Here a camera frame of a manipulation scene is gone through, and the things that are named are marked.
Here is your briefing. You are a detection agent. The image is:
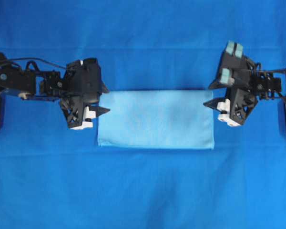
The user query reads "dark blue table cloth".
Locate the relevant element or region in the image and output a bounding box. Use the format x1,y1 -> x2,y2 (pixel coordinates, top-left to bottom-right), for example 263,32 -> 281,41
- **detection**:
0,0 -> 286,229

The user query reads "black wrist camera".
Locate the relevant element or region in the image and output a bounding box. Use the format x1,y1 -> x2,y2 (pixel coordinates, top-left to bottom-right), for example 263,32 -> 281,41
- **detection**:
83,58 -> 102,94
218,41 -> 250,86

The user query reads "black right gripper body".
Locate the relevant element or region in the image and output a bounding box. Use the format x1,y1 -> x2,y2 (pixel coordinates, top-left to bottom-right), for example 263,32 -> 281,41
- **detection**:
216,69 -> 257,127

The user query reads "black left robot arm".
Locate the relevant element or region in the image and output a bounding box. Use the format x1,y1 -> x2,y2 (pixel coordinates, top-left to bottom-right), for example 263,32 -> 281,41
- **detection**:
0,52 -> 110,130

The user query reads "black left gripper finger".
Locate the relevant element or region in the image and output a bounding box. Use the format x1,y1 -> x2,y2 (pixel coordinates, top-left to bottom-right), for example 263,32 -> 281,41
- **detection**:
95,79 -> 110,94
92,106 -> 110,118

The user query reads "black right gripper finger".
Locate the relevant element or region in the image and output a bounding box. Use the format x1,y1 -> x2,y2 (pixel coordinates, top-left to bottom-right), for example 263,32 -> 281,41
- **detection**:
203,97 -> 225,112
207,80 -> 233,90

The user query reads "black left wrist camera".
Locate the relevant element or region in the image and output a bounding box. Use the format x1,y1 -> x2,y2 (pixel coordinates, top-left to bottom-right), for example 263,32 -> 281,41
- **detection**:
83,58 -> 102,94

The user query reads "light blue towel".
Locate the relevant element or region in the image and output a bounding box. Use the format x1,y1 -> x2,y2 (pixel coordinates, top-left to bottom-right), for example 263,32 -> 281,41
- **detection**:
97,90 -> 215,150

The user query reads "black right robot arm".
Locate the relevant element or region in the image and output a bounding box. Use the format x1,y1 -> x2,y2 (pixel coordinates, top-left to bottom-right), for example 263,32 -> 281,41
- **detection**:
203,53 -> 286,127

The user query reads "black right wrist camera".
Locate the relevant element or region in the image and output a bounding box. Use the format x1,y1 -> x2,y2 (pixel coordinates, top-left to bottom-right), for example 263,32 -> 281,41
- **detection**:
218,41 -> 250,86

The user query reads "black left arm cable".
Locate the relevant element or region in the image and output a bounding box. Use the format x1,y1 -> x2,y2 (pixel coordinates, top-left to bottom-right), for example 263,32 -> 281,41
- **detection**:
4,56 -> 69,70

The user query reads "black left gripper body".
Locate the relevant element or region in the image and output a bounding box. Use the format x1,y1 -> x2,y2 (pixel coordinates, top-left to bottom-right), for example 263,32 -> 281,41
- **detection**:
59,61 -> 101,130

